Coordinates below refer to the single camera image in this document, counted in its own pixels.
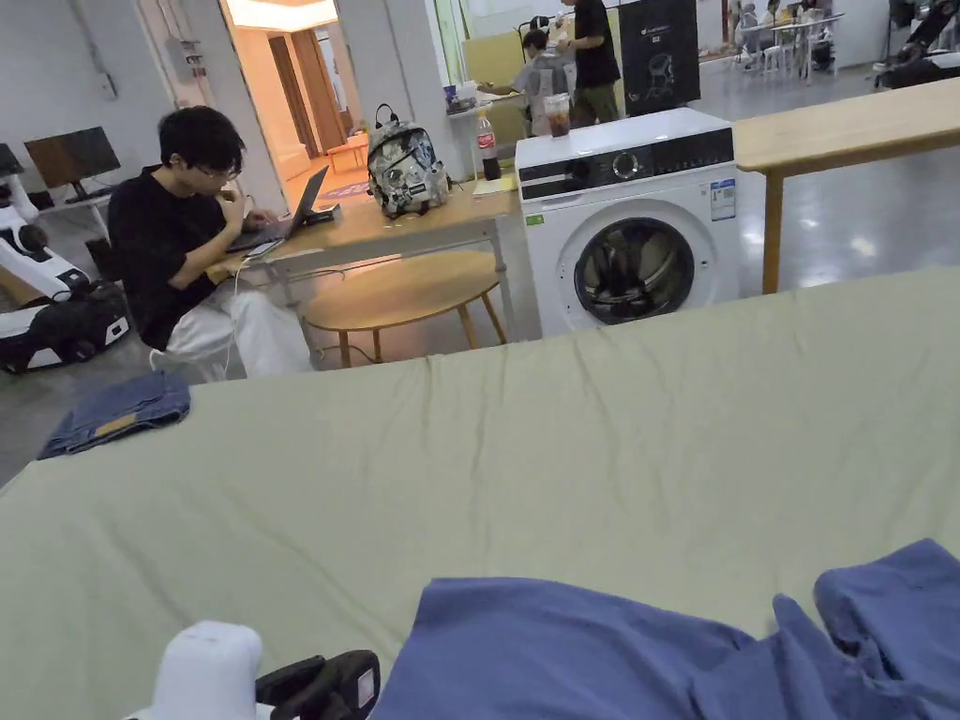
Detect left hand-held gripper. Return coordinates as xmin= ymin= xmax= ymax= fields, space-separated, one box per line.
xmin=122 ymin=620 xmax=383 ymax=720

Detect dark blue shirt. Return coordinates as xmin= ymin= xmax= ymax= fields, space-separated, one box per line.
xmin=370 ymin=538 xmax=960 ymax=720

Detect bed with pale green sheet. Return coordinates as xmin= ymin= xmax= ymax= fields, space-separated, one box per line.
xmin=0 ymin=265 xmax=960 ymax=720

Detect folded blue jeans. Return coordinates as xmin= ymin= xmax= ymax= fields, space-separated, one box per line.
xmin=37 ymin=369 xmax=193 ymax=461

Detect round low wooden table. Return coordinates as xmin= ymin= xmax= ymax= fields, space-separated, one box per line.
xmin=305 ymin=250 xmax=508 ymax=369

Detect wooden desk with metal legs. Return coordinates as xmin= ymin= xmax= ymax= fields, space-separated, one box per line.
xmin=205 ymin=103 xmax=528 ymax=370

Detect white and black robot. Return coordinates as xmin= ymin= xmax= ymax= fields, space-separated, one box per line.
xmin=0 ymin=201 xmax=133 ymax=376

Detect white washing machine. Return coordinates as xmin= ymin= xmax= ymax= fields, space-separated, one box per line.
xmin=514 ymin=93 xmax=745 ymax=339

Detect white desk with black monitor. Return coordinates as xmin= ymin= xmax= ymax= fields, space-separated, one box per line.
xmin=0 ymin=126 xmax=124 ymax=233

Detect black printed banner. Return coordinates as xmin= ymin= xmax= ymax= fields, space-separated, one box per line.
xmin=618 ymin=0 xmax=702 ymax=119

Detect long wooden table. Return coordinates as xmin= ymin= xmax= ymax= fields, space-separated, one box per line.
xmin=730 ymin=77 xmax=960 ymax=296

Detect row of tables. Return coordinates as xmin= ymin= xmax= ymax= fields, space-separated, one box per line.
xmin=728 ymin=0 xmax=843 ymax=81

